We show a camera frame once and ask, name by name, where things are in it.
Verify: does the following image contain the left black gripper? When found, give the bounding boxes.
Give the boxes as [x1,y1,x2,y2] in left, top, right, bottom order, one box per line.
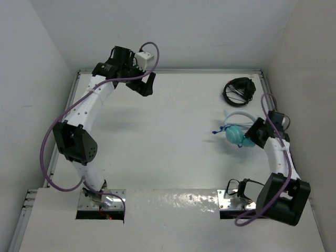
[121,59,154,96]

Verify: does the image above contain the teal over-ear headphones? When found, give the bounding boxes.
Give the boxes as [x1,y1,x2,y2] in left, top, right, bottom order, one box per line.
[224,109,258,148]

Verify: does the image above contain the blue earphones with thin cable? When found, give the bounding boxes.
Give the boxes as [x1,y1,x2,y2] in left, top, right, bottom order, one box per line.
[212,123,252,134]

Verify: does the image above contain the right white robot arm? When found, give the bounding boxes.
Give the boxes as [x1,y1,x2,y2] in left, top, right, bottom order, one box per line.
[234,110,311,227]

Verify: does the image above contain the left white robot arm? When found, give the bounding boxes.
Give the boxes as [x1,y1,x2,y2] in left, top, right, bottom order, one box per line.
[52,46,159,193]

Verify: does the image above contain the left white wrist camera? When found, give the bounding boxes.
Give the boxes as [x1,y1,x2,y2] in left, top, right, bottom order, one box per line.
[134,51,154,71]

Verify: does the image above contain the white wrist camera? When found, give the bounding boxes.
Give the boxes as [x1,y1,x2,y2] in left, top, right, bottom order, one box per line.
[134,51,154,71]
[281,115,290,128]

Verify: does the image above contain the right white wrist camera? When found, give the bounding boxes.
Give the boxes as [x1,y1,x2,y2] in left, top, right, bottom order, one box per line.
[281,115,290,128]

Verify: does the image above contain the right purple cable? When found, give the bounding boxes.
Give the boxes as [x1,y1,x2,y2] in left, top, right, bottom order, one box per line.
[234,92,293,227]

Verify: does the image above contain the purple cable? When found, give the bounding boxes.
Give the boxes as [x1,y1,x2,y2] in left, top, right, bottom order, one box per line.
[234,92,293,227]
[39,42,161,211]

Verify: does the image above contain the black headphones with coiled cable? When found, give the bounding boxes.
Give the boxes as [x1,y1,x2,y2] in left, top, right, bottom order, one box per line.
[222,77,256,108]

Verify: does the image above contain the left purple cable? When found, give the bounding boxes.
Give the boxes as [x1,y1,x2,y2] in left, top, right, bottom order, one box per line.
[39,42,161,211]

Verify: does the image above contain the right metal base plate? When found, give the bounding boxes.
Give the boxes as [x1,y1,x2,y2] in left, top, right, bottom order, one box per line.
[217,189,256,211]

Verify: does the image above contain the metal base plate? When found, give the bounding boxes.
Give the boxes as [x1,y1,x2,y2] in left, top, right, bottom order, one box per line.
[77,188,126,211]
[217,189,256,211]

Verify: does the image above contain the aluminium table frame rail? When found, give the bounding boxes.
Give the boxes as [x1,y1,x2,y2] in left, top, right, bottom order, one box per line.
[7,68,309,252]

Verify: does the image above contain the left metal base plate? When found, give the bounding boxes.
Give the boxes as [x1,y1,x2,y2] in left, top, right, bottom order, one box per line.
[77,188,126,211]

